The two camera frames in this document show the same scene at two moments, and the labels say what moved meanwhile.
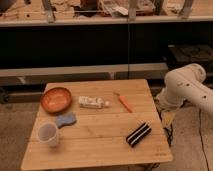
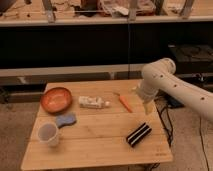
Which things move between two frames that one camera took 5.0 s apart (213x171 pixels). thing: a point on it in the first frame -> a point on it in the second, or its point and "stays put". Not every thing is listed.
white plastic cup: (48, 134) stays put
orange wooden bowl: (55, 100) stays put
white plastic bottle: (92, 102) stays put
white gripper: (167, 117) -> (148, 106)
